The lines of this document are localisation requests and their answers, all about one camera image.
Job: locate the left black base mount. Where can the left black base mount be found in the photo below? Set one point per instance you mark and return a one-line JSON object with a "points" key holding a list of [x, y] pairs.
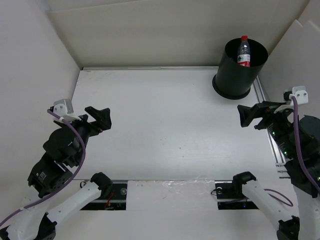
{"points": [[115, 201]]}

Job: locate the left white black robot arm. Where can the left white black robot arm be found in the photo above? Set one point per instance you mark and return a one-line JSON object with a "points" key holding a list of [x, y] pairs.
{"points": [[35, 220]]}

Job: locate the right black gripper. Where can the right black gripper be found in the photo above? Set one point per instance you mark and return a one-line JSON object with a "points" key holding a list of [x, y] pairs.
{"points": [[247, 114]]}

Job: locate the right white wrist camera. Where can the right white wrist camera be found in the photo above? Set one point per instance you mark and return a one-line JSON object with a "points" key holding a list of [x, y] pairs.
{"points": [[299, 92]]}

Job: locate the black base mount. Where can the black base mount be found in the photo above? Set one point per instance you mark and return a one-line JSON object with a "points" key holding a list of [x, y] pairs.
{"points": [[115, 201], [229, 199]]}

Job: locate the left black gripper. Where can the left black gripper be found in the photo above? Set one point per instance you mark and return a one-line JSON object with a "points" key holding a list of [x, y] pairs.
{"points": [[103, 116]]}

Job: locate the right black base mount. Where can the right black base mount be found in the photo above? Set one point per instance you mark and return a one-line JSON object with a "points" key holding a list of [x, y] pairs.
{"points": [[229, 199]]}

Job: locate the black cylindrical bin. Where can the black cylindrical bin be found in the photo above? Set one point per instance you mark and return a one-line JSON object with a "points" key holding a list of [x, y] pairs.
{"points": [[233, 81]]}

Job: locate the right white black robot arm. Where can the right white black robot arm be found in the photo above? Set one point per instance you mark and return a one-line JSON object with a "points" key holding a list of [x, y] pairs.
{"points": [[298, 139]]}

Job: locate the clear bottle red label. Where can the clear bottle red label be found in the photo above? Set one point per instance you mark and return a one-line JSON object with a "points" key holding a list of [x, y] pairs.
{"points": [[244, 52]]}

